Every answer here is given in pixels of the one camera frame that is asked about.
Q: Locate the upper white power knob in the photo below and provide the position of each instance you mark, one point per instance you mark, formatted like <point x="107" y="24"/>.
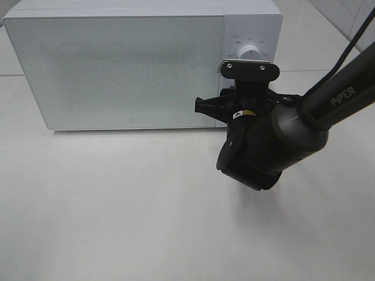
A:
<point x="249" y="52"/>

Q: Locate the white microwave oven body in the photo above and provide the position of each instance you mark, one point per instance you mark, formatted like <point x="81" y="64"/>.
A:
<point x="257" y="22"/>

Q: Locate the white microwave door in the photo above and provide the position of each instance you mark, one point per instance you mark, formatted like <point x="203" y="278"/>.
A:
<point x="119" y="73"/>

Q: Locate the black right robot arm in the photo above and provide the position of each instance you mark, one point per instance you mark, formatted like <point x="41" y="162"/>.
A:
<point x="268" y="132"/>

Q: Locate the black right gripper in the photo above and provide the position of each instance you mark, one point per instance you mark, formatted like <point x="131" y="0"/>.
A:
<point x="244" y="98"/>

